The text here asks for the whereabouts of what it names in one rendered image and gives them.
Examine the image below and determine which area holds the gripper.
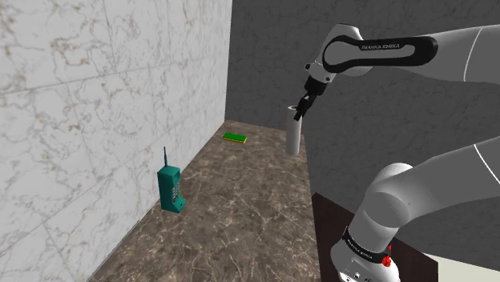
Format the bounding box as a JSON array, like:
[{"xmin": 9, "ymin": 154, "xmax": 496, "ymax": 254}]
[{"xmin": 293, "ymin": 75, "xmax": 329, "ymax": 122}]

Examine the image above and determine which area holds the white cylinder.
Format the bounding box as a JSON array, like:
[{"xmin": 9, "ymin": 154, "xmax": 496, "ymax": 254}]
[{"xmin": 285, "ymin": 105, "xmax": 304, "ymax": 157}]

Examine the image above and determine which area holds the green and yellow flat block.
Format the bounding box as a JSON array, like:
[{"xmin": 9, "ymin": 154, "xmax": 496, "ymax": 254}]
[{"xmin": 222, "ymin": 132, "xmax": 248, "ymax": 144}]

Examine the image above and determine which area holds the teal brick phone with antenna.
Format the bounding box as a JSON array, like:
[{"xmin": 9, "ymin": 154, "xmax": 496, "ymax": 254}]
[{"xmin": 156, "ymin": 146, "xmax": 187, "ymax": 214}]

